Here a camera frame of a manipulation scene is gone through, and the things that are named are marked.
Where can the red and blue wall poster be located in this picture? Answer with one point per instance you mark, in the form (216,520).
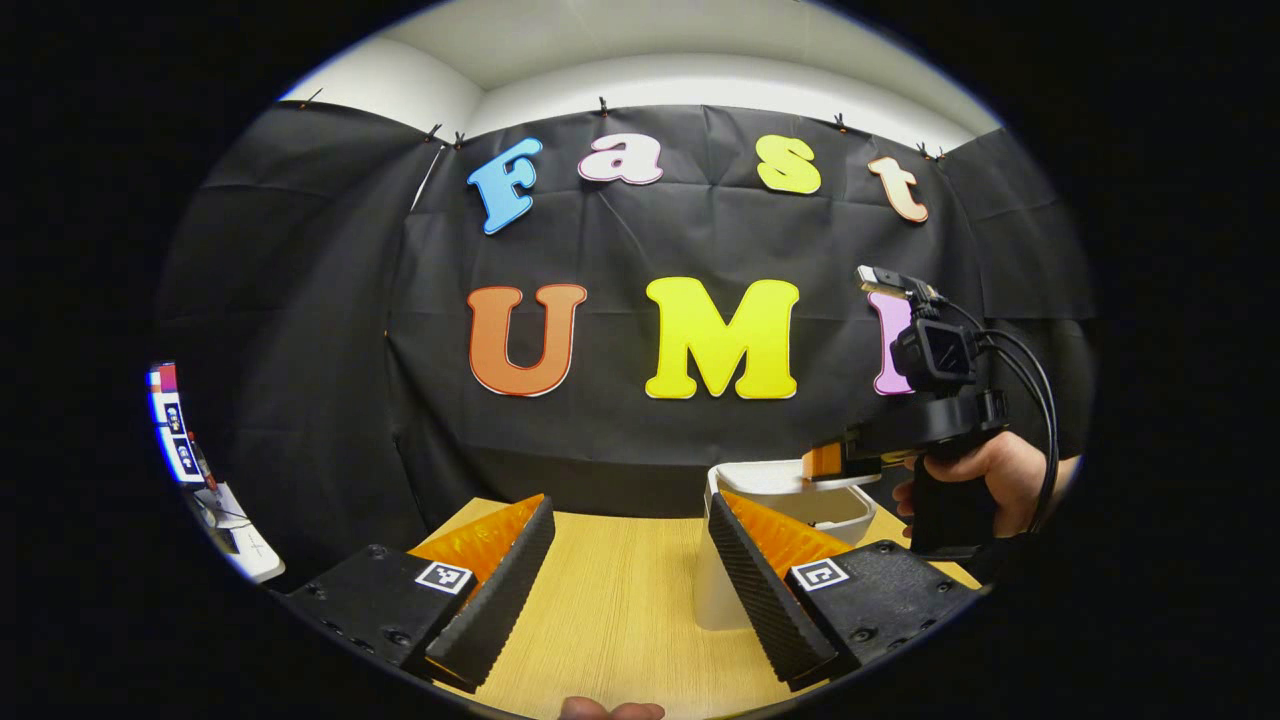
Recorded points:
(170,420)

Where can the row of black cloth clips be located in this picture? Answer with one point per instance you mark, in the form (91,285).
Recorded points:
(603,105)

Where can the black backdrop cloth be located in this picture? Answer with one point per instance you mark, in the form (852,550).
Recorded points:
(620,250)

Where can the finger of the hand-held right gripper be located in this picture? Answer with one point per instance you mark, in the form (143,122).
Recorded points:
(822,462)

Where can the white panel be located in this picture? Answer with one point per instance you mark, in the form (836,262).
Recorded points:
(250,555)

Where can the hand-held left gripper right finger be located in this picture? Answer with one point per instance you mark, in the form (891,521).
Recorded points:
(765,600)

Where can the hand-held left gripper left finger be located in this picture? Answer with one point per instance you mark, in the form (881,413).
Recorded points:
(500,600)

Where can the wooden desktop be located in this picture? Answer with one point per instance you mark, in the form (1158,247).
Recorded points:
(620,600)

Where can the white desktop garbage bin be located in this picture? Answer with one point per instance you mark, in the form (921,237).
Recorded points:
(770,478)

